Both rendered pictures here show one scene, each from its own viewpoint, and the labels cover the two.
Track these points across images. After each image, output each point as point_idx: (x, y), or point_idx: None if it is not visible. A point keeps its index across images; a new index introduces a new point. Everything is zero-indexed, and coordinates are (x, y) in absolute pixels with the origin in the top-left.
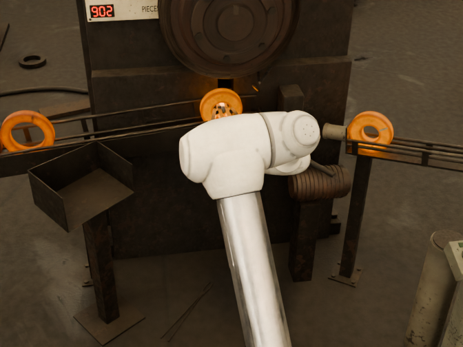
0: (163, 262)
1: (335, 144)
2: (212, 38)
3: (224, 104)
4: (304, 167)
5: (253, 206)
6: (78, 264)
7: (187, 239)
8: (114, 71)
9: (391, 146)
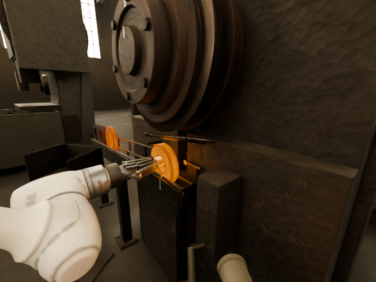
0: (149, 264)
1: None
2: (124, 73)
3: (162, 159)
4: (43, 277)
5: None
6: (132, 227)
7: (164, 263)
8: (142, 117)
9: None
